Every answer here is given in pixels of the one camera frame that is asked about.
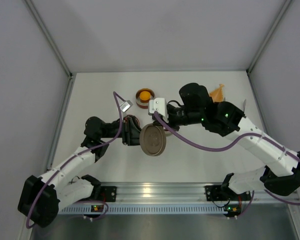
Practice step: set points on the slotted grey cable duct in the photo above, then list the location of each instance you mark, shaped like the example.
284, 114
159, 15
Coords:
149, 209

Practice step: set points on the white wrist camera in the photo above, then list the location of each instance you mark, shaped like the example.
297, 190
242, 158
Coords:
125, 106
159, 105

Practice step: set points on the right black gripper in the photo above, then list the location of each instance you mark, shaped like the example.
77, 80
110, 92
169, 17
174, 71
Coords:
171, 118

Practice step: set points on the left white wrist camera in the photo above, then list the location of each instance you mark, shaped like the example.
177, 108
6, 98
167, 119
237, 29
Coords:
125, 106

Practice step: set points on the red-banded steel lunch tin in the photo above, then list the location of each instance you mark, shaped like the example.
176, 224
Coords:
143, 105

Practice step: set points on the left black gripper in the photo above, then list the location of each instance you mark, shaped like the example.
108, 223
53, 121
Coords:
126, 132

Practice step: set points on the orange leaf-shaped woven tray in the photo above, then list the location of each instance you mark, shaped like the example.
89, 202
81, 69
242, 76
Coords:
217, 95

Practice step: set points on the metal tongs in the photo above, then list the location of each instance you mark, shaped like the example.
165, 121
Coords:
244, 107

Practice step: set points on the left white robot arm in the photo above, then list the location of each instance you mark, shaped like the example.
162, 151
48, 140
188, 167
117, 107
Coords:
43, 197

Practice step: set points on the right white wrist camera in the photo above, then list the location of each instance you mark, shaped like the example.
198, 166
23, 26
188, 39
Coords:
159, 105

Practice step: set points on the aluminium frame post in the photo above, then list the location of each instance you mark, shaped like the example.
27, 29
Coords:
278, 18
47, 35

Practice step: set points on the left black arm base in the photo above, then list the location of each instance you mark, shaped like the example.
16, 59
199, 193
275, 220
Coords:
106, 194

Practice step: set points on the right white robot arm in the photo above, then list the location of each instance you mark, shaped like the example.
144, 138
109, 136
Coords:
280, 173

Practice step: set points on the right aluminium frame post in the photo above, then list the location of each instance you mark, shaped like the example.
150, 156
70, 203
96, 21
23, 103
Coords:
278, 18

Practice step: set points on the aluminium mounting rail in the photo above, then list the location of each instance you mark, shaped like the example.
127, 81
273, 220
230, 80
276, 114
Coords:
160, 193

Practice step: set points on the brown round lid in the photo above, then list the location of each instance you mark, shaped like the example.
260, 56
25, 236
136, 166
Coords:
152, 140

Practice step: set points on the red round lid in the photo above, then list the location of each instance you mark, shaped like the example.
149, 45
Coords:
133, 118

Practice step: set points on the left aluminium frame post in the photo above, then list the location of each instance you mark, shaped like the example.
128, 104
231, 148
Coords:
47, 35

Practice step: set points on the orange round food ball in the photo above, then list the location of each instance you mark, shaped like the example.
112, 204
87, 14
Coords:
145, 96

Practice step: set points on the beige-banded steel lunch tin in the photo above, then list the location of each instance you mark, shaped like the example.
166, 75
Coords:
167, 132

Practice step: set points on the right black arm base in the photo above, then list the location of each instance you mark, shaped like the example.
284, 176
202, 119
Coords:
217, 193

